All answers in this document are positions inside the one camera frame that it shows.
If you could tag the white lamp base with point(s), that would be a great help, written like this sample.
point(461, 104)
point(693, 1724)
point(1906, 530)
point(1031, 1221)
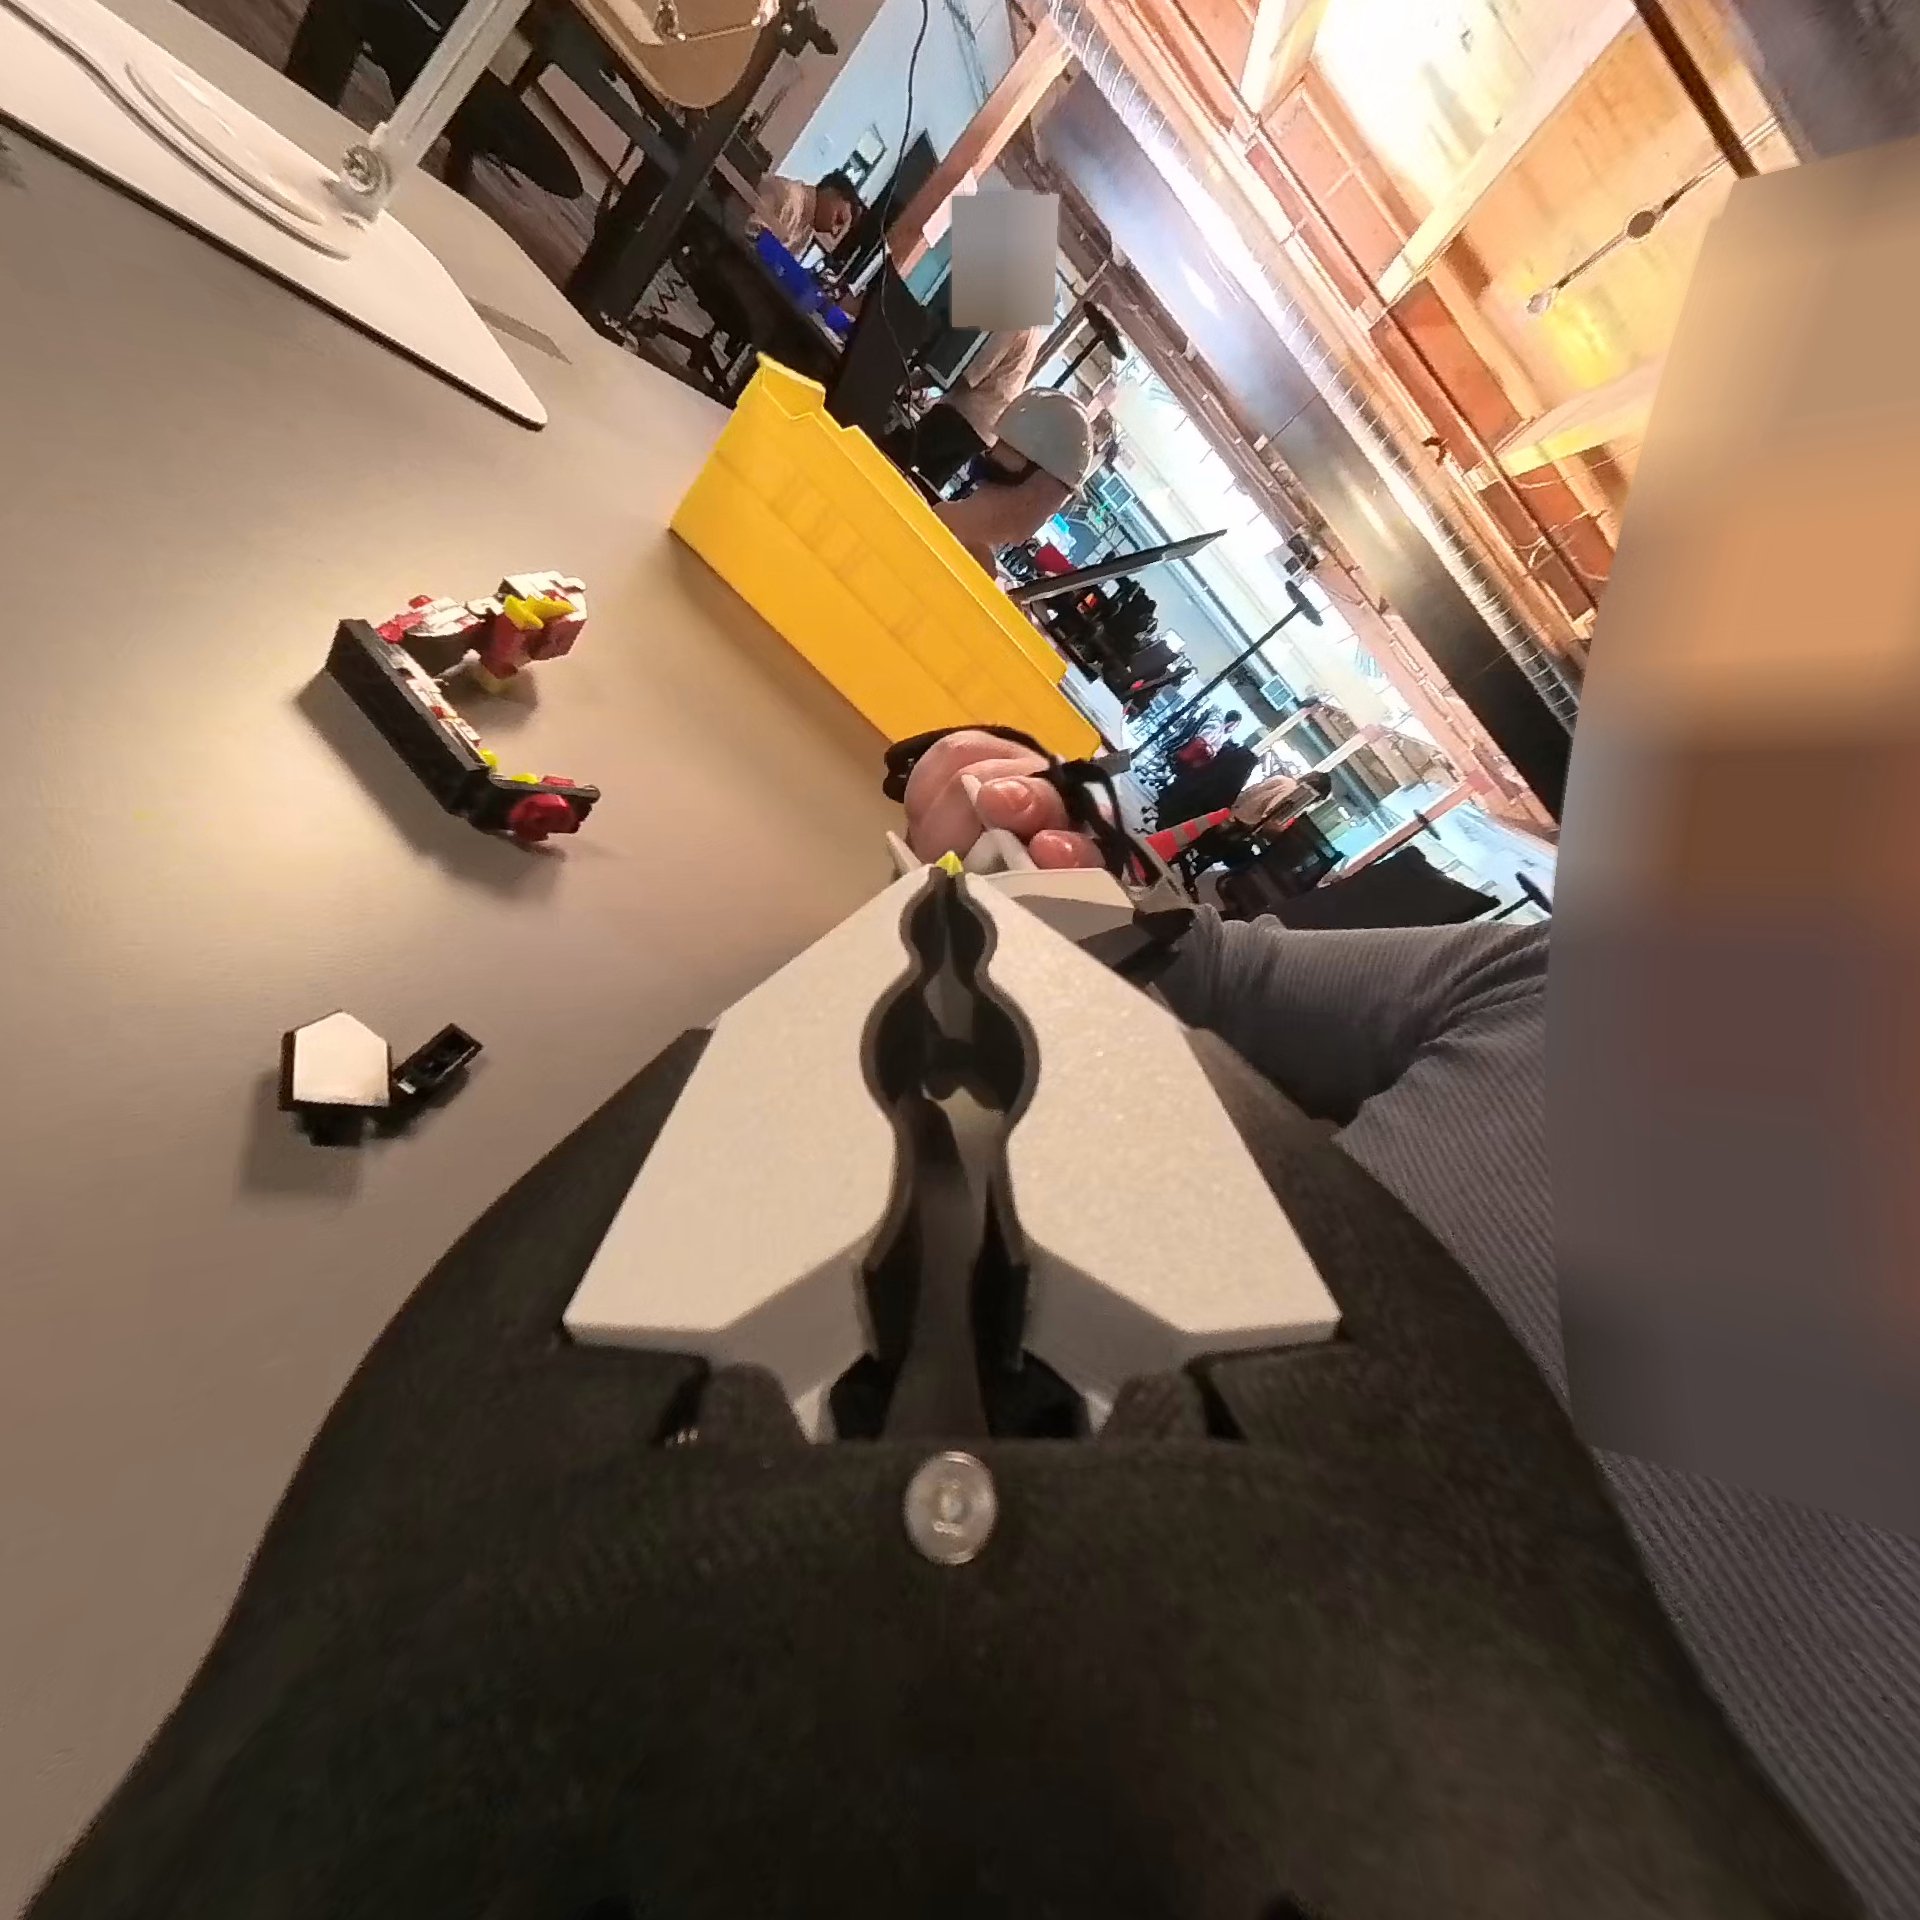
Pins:
point(224, 195)

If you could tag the red black yellow brick model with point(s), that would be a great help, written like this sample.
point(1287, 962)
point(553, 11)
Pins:
point(480, 660)

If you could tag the black hinge brick plate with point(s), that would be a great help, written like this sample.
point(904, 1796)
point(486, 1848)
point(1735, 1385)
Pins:
point(435, 1063)

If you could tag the yellow plastic bin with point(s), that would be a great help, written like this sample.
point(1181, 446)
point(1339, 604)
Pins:
point(870, 571)

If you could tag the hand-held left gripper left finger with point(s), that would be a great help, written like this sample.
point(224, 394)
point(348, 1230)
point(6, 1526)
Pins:
point(735, 1185)

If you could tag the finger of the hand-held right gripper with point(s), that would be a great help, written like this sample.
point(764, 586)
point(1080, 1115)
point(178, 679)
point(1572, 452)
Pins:
point(1073, 901)

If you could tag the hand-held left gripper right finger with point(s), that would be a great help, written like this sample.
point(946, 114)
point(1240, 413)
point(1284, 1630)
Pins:
point(1170, 1185)

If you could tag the person's right hand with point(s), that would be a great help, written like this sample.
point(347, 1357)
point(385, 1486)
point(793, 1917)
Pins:
point(939, 788)

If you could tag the person's grey sweater torso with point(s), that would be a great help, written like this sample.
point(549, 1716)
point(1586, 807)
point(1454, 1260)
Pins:
point(1725, 1650)

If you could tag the white slope brick piece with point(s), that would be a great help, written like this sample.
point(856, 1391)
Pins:
point(339, 1064)

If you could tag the black monitor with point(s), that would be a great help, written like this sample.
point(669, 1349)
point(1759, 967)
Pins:
point(884, 344)

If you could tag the thin metal lamp rod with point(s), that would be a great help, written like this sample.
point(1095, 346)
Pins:
point(421, 120)

